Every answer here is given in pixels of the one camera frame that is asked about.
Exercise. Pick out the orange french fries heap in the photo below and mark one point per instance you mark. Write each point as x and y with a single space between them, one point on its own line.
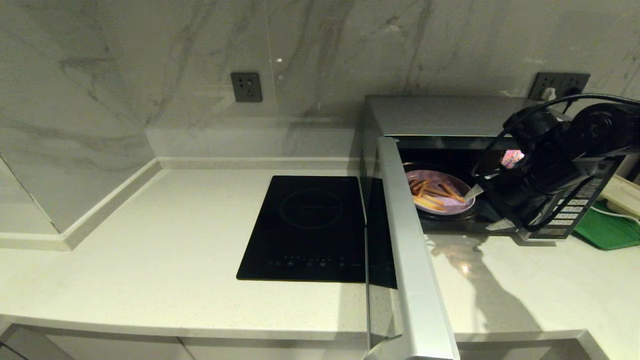
432 197

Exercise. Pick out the white power plug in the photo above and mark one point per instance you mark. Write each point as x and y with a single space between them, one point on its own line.
549 94

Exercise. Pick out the grey single wall socket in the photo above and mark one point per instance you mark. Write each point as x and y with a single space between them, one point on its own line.
246 87

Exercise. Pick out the grey double wall socket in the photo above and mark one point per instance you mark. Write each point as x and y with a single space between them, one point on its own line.
557 80

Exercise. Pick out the lavender plate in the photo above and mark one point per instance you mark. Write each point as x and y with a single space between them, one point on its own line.
440 179

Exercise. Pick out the black glass induction cooktop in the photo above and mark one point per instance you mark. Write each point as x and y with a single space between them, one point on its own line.
300 230

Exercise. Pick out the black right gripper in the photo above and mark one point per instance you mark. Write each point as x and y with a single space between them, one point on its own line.
520 200

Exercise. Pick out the green board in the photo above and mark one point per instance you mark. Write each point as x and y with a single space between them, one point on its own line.
607 232

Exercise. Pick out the silver Panasonic microwave oven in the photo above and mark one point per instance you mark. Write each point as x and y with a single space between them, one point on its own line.
440 115

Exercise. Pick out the white power strip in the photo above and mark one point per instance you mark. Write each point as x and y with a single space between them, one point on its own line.
622 197

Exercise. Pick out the black glass microwave door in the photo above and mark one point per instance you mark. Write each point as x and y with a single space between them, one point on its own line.
415 280

